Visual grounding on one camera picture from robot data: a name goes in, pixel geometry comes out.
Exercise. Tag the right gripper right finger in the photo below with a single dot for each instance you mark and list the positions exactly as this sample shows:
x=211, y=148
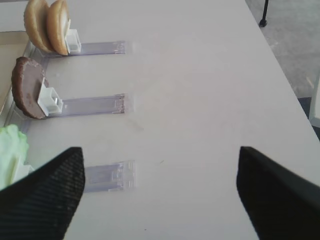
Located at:
x=280, y=204

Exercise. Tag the clear lettuce holder strip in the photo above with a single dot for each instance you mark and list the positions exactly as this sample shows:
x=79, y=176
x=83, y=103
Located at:
x=110, y=176

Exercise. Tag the standing green lettuce leaf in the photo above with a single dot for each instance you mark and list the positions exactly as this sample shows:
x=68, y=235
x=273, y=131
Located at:
x=13, y=149

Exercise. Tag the clear bun holder strip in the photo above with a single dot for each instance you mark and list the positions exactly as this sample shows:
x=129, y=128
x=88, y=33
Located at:
x=76, y=48

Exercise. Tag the outer standing bun half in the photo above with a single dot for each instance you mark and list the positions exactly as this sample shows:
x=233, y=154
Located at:
x=35, y=23

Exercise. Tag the inner standing bun half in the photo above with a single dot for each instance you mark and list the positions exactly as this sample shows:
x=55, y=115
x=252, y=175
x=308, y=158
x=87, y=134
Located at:
x=57, y=22

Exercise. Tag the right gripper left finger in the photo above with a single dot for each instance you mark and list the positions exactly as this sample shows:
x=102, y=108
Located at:
x=41, y=205

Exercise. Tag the standing bun half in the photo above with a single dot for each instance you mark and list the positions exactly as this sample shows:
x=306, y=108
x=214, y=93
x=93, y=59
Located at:
x=35, y=23
x=57, y=22

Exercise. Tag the standing brown meat patty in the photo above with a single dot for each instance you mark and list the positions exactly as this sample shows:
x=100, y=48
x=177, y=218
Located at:
x=26, y=79

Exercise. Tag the clear patty holder strip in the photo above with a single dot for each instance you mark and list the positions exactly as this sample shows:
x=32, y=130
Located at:
x=55, y=107

